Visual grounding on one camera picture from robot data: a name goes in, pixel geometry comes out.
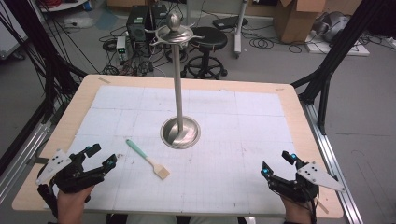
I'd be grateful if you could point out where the white flat board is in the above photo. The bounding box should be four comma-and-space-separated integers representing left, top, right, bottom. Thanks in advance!
304, 30, 372, 58

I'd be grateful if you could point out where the aluminium rail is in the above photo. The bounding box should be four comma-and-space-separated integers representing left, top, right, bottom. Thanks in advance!
0, 119, 54, 204
300, 101, 364, 224

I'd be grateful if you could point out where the white metal stand leg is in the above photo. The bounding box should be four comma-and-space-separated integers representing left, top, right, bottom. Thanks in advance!
233, 0, 249, 60

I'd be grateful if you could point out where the person's right hand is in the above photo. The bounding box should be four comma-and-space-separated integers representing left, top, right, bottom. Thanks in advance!
280, 193, 314, 224

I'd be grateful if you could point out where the steel rack stand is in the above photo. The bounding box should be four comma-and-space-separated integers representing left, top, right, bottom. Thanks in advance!
148, 12, 205, 150

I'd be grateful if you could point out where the black computer tower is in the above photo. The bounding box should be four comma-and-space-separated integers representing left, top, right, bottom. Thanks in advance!
125, 4, 170, 43

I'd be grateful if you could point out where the small grey power supply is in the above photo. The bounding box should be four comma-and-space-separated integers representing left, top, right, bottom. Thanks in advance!
115, 35, 129, 63

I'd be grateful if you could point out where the brown cardboard box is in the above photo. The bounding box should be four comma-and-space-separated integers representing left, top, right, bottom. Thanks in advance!
273, 0, 329, 45

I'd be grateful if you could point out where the person's left hand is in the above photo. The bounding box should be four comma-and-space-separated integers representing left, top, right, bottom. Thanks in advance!
56, 184, 95, 224

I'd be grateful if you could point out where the black round stool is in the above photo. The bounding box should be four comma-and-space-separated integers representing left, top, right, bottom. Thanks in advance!
180, 25, 230, 80

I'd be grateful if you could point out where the thin wooden stick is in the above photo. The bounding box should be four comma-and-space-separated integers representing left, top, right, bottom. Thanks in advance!
317, 200, 330, 216

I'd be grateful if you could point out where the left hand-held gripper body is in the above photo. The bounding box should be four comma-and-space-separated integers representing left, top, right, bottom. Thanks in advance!
35, 148, 106, 218

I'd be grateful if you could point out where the black metal frame stand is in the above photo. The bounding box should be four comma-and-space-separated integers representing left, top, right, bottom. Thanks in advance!
290, 0, 389, 136
0, 0, 89, 175

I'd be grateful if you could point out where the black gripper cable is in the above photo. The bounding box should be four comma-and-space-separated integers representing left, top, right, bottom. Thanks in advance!
306, 194, 319, 224

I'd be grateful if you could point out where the green handled pastry brush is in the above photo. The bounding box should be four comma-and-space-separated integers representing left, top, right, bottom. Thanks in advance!
125, 138, 171, 181

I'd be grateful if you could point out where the dark tape piece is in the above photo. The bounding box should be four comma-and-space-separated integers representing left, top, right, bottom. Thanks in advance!
26, 157, 50, 166

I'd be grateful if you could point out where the grey round appliance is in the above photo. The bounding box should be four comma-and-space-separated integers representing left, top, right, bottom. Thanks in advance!
313, 10, 352, 44

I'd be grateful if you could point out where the flat black device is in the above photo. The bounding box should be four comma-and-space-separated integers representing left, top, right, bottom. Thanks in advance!
212, 15, 249, 31

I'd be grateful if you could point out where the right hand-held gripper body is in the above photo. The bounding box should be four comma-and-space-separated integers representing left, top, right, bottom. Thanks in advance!
268, 161, 347, 204

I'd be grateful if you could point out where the white cabinet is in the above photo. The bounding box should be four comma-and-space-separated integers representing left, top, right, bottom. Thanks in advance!
0, 0, 30, 61

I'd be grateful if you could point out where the black coiled floor cable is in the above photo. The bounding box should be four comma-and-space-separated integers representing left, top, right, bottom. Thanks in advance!
247, 35, 276, 50

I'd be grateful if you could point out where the white gridded paper mat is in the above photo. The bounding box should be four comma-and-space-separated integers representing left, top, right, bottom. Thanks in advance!
43, 85, 316, 217

